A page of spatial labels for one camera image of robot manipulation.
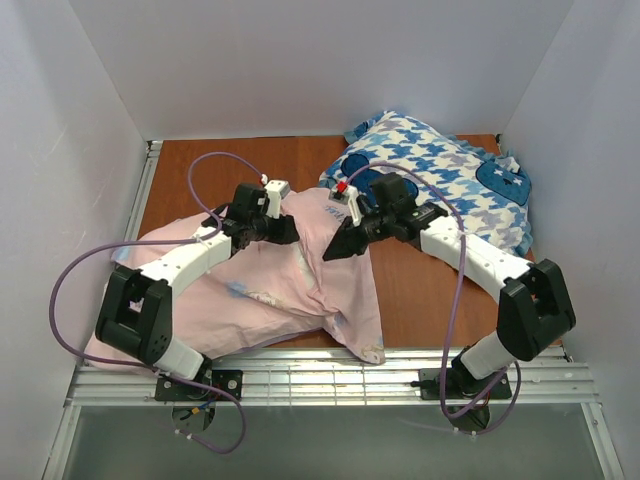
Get pink pillowcase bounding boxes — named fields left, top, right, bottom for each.
left=84, top=185, right=386, bottom=371

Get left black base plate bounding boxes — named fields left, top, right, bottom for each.
left=155, top=368, right=244, bottom=403

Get aluminium left side rail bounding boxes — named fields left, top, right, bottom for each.
left=124, top=140, right=163, bottom=241

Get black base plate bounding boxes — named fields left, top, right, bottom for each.
left=155, top=368, right=244, bottom=403
left=410, top=368, right=512, bottom=400

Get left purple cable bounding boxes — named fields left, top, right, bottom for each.
left=48, top=152, right=247, bottom=455

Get aluminium rail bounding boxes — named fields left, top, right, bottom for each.
left=66, top=346, right=599, bottom=407
left=124, top=140, right=163, bottom=241

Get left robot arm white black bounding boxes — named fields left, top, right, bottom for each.
left=95, top=180, right=299, bottom=387

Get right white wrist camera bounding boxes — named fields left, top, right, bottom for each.
left=325, top=182, right=363, bottom=227

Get blue white houndstooth pillow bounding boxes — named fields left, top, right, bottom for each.
left=318, top=110, right=533, bottom=256

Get aluminium front rail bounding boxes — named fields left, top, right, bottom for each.
left=66, top=346, right=599, bottom=407

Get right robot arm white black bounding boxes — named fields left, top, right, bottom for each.
left=323, top=173, right=576, bottom=396

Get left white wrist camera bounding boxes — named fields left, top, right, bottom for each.
left=264, top=180, right=291, bottom=219

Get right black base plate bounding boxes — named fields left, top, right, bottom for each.
left=410, top=368, right=512, bottom=400

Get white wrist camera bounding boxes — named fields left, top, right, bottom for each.
left=325, top=182, right=363, bottom=227
left=264, top=180, right=291, bottom=219

